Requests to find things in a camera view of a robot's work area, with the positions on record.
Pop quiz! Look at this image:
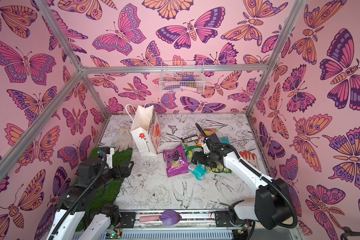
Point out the green rainbow candy bag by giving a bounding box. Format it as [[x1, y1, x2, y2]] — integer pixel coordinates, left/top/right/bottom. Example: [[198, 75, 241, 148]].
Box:
[[182, 143, 203, 160]]

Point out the green Fox's spring tea bag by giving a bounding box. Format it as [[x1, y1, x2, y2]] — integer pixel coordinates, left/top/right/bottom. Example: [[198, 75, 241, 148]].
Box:
[[207, 163, 232, 174]]

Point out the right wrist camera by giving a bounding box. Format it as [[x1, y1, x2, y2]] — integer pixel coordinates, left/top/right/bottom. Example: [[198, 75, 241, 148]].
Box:
[[202, 135, 221, 154]]

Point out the green artificial grass mat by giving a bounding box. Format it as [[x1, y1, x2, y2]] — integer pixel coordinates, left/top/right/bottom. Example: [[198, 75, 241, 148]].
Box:
[[76, 148, 133, 232]]

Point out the grey knit glove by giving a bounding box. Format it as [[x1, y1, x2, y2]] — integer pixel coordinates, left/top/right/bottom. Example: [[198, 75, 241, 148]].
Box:
[[111, 128, 133, 152]]

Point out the white paper gift bag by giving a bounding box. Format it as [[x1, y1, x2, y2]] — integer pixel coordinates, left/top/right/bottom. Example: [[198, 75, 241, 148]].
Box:
[[126, 104, 161, 157]]

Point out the purple trowel in basket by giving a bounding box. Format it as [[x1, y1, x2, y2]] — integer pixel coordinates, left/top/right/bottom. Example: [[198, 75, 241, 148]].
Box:
[[162, 75, 199, 92]]

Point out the teal mint candy bag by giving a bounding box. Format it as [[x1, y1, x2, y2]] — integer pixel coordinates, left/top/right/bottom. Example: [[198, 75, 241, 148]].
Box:
[[220, 137, 230, 144]]

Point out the orange Fox's fruits candy bag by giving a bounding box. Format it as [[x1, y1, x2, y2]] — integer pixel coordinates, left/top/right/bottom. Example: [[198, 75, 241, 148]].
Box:
[[196, 128, 218, 147]]

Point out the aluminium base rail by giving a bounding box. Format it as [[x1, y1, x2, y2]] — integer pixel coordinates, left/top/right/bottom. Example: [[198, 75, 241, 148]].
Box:
[[71, 208, 289, 240]]

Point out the purple snack packet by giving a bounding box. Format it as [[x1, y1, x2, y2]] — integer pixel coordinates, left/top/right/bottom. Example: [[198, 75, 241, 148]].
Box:
[[163, 145, 189, 178]]

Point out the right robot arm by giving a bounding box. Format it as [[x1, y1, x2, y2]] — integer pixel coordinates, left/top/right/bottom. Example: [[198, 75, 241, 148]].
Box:
[[198, 134, 298, 230]]

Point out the purple garden trowel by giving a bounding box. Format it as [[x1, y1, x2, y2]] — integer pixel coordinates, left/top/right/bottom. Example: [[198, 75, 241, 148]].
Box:
[[139, 210, 182, 226]]

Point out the teal candy bag with red label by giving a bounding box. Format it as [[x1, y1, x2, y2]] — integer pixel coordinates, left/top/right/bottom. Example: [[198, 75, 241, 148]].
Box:
[[188, 164, 207, 181]]

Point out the dark brown snack bar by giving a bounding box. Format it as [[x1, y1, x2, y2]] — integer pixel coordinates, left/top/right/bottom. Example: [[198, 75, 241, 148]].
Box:
[[182, 135, 199, 143]]

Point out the white wire basket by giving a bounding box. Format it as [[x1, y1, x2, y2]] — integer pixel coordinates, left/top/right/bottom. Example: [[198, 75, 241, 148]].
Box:
[[158, 60, 206, 94]]

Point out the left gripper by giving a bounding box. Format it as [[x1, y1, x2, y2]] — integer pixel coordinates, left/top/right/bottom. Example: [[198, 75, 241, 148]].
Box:
[[90, 160, 133, 193]]

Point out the orange and white garden glove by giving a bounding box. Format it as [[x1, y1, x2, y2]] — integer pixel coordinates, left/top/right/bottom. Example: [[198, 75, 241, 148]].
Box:
[[239, 151, 259, 170]]

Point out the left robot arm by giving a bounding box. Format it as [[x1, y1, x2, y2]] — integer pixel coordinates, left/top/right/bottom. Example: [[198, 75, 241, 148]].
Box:
[[47, 148, 135, 240]]

